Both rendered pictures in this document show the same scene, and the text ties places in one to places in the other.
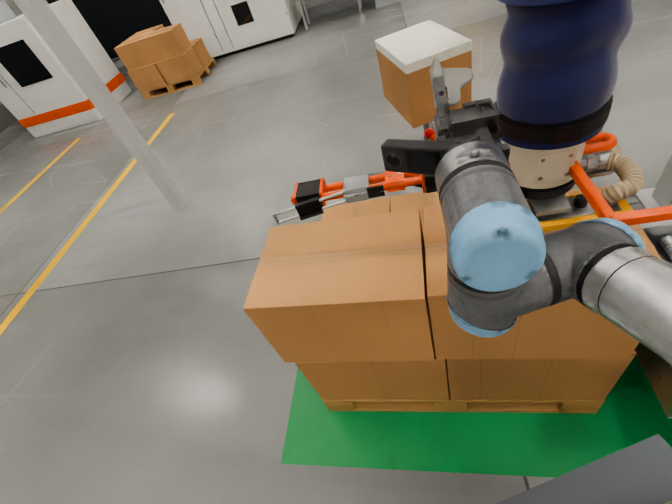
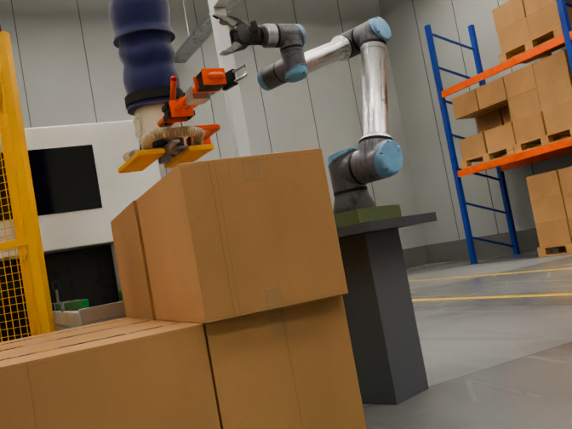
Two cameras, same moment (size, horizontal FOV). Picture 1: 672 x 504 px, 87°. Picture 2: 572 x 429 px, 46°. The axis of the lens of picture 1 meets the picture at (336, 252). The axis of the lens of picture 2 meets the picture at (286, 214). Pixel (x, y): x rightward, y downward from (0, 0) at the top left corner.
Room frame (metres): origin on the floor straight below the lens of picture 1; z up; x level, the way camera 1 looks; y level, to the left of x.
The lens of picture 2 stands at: (2.18, 1.53, 0.67)
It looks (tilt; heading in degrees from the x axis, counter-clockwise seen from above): 4 degrees up; 224
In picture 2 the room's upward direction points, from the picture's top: 10 degrees counter-clockwise
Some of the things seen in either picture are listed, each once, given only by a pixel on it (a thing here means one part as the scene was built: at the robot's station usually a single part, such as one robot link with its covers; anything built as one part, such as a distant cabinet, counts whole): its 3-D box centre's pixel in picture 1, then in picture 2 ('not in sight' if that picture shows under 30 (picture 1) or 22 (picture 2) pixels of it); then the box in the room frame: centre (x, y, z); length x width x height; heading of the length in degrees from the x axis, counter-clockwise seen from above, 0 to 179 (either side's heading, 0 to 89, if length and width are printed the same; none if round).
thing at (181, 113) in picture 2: (436, 172); (178, 111); (0.74, -0.32, 1.24); 0.10 x 0.08 x 0.06; 161
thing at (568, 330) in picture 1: (518, 278); (181, 256); (0.66, -0.55, 0.74); 0.60 x 0.40 x 0.40; 67
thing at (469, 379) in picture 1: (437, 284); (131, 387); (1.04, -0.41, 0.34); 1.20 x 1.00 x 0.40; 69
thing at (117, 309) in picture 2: not in sight; (162, 300); (0.52, -0.93, 0.58); 0.70 x 0.03 x 0.06; 159
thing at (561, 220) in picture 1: (548, 209); (187, 152); (0.57, -0.53, 1.14); 0.34 x 0.10 x 0.05; 71
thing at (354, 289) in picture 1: (348, 290); (231, 241); (0.88, 0.01, 0.74); 0.60 x 0.40 x 0.40; 68
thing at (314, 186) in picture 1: (310, 194); (209, 80); (0.85, 0.01, 1.24); 0.08 x 0.07 x 0.05; 71
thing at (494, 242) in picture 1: (487, 226); (288, 36); (0.26, -0.17, 1.52); 0.12 x 0.09 x 0.10; 161
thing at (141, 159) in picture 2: not in sight; (140, 157); (0.75, -0.59, 1.14); 0.34 x 0.10 x 0.05; 71
